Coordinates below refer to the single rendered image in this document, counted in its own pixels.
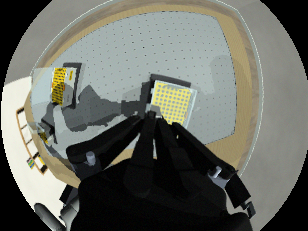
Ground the yellow tip rack with holes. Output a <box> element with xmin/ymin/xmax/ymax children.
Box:
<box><xmin>52</xmin><ymin>68</ymin><xmax>67</xmax><ymax>106</ymax></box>

